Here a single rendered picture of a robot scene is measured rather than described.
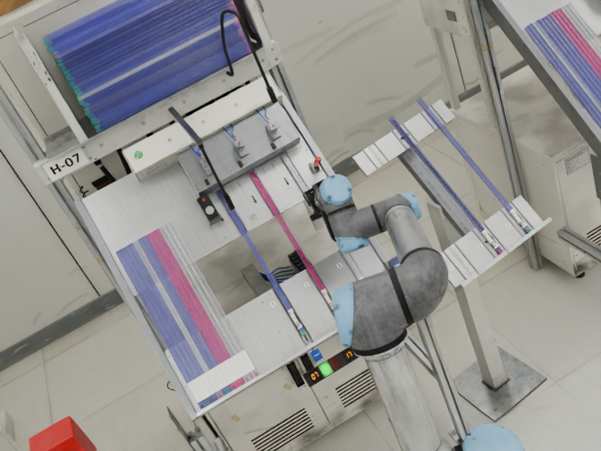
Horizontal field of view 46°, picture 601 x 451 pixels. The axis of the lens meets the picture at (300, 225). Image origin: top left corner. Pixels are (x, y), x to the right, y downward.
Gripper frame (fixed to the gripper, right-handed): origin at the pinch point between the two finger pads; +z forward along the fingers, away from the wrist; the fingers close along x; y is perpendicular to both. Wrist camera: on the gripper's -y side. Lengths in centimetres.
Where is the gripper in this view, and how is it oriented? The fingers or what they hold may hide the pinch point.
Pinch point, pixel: (321, 215)
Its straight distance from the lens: 207.3
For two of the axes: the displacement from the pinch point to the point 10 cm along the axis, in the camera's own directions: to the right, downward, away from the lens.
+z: -1.1, 1.2, 9.9
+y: -5.0, -8.6, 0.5
